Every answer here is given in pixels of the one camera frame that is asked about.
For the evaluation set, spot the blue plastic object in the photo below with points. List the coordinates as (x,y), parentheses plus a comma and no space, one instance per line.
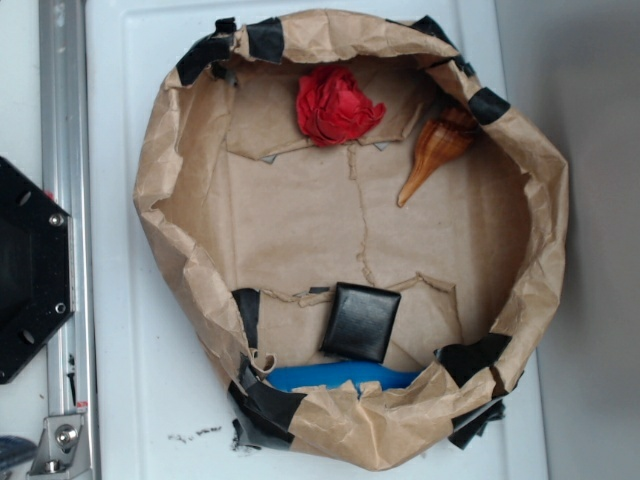
(333,375)

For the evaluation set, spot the black square box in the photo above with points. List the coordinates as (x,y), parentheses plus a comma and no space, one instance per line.
(360,322)

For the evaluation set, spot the red paper ball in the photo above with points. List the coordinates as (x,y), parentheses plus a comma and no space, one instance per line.
(332,109)

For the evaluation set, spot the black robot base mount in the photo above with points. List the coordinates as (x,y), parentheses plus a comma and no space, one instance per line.
(35,270)

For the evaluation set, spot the metal corner bracket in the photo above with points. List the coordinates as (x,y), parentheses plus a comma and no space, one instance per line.
(63,449)

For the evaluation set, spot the brown paper bag bin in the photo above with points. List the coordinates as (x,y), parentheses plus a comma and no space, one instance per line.
(252,226)

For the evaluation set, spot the brown spiral seashell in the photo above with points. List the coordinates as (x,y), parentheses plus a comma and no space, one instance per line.
(442,139)

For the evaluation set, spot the aluminium extrusion rail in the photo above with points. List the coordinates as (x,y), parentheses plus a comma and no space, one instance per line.
(71,361)

